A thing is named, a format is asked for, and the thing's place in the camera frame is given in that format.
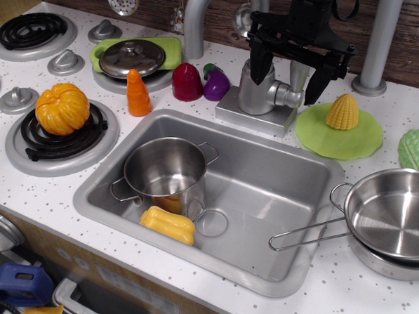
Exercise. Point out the steel pot with handles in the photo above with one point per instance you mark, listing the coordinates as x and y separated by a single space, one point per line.
169 173

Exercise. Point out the hanging small metal utensil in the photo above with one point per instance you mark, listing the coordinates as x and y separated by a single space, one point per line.
177 18

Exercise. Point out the grey stove knob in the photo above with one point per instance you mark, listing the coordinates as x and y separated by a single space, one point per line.
18 101
66 63
104 30

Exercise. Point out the yellow toy corn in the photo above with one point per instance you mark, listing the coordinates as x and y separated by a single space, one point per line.
344 113

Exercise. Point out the purple toy eggplant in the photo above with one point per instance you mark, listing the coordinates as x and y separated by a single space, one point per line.
217 83

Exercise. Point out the grey oven knob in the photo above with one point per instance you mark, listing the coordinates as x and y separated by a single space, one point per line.
10 235

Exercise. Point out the grey curved faucet spout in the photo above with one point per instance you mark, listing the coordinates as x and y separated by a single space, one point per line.
211 20

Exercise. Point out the orange toy carrot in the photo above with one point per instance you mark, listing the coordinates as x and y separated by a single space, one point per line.
138 101

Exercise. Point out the front black stove burner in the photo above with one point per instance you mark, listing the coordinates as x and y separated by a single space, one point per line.
34 151

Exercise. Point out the green round plate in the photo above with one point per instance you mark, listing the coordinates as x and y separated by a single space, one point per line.
361 141

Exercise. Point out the black stove burner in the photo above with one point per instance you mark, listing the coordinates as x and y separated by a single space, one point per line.
35 36
34 151

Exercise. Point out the steel frying pan with handle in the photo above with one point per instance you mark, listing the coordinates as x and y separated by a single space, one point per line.
382 212

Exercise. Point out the back black stove burner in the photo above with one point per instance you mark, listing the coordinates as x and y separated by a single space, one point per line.
35 36

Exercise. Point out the yellow toy bell pepper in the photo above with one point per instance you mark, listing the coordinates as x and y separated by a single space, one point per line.
178 227

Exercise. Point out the blue clamp tool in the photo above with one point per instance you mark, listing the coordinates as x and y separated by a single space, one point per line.
24 285

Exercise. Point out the orange toy pumpkin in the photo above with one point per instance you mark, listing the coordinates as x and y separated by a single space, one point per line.
63 109

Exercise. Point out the grey vertical pole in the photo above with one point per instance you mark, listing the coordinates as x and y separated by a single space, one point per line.
370 82

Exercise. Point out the steel pot lid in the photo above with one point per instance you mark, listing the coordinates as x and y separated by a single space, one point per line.
133 54

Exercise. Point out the hanging steel ladle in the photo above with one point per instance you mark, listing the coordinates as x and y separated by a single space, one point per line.
241 19

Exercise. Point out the grey stove knob middle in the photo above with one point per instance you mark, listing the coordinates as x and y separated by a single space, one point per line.
66 63

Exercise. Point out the grey toy sink basin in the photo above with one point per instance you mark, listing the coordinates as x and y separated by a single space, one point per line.
266 203

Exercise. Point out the grey stove knob back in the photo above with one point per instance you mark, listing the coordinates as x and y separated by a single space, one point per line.
104 30

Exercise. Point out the green toy bumpy vegetable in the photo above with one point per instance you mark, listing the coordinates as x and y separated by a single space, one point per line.
408 149

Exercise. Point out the hanging steel strainer spoon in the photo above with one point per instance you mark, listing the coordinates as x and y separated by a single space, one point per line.
124 7

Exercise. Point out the green cutting board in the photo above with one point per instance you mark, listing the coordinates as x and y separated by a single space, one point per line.
172 47

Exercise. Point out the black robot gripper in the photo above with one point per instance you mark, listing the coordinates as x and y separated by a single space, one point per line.
303 34

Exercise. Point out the silver faucet lever valve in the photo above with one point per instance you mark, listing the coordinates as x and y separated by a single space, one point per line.
269 107

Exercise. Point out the red toy pepper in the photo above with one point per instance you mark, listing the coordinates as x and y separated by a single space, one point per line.
186 83

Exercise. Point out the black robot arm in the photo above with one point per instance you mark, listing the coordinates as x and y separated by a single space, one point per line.
303 35

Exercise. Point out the grey stove knob front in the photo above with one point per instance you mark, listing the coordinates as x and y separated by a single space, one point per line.
18 101

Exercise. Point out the steel pot under pan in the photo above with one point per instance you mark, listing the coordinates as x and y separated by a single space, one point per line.
384 266

